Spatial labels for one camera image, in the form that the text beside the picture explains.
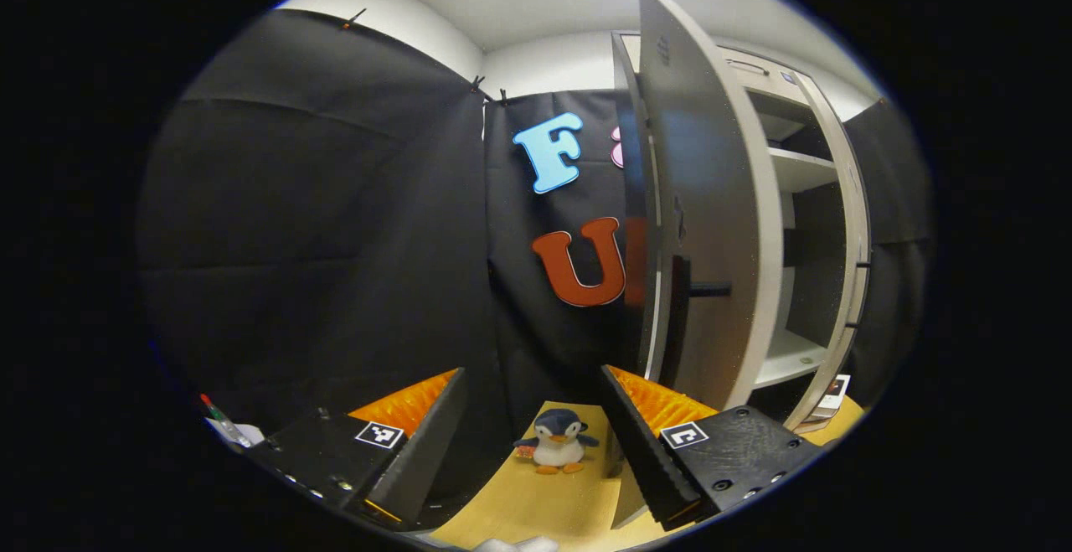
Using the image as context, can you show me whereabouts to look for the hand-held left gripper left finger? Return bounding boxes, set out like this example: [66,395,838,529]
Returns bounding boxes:
[251,368,468,532]

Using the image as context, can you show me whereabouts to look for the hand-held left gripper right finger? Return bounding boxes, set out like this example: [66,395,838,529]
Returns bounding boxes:
[599,365,826,532]

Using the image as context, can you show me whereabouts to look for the grey cabinet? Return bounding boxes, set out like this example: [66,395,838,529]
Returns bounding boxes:
[611,31,872,431]

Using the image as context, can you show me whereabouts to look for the grey cabinet door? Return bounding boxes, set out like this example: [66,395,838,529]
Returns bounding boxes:
[791,70,872,431]
[636,0,784,412]

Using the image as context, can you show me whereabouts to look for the grey cabinet shelf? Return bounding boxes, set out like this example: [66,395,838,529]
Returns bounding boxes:
[754,330,830,389]
[769,147,840,193]

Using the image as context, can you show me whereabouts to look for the cabinet top flap panel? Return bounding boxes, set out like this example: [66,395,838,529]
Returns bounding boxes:
[720,45,817,92]

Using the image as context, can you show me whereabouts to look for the penguin plush toy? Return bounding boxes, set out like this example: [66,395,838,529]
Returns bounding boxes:
[513,408,600,476]

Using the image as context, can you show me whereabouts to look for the white paper sheet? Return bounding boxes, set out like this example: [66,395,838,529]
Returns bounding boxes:
[209,418,265,449]

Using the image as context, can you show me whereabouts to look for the white picture book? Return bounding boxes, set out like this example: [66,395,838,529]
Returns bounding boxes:
[804,374,851,427]

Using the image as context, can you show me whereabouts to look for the red tipped pen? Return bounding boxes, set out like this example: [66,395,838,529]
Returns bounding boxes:
[199,393,252,446]

